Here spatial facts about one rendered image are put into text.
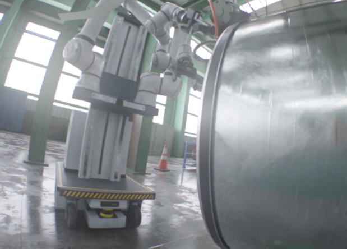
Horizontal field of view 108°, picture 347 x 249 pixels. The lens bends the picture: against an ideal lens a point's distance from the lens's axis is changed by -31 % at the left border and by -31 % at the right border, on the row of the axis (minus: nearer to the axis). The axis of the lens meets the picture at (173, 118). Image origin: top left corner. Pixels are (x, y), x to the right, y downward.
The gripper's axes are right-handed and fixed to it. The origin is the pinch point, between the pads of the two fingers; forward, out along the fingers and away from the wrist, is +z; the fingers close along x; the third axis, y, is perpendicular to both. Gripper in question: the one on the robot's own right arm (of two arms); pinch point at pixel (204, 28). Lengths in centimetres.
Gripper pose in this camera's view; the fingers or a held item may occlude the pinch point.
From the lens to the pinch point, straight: 92.8
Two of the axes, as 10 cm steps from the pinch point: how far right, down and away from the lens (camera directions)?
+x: 3.0, -7.0, -6.4
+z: 5.8, 6.7, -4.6
